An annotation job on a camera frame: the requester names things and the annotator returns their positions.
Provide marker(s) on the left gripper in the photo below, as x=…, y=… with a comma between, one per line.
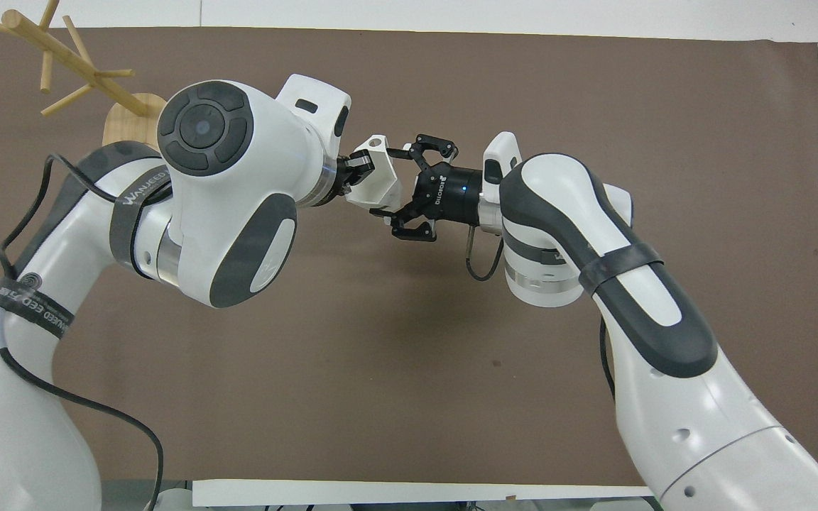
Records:
x=344, y=177

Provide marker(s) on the wooden cup rack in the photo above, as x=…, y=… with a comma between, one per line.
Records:
x=72, y=53

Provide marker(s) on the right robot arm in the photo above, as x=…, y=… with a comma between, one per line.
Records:
x=664, y=355

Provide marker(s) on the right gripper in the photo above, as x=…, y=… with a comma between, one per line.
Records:
x=455, y=193

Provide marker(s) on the white angular cup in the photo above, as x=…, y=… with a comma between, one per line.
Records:
x=379, y=181

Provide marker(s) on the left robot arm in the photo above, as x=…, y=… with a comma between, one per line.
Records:
x=224, y=213

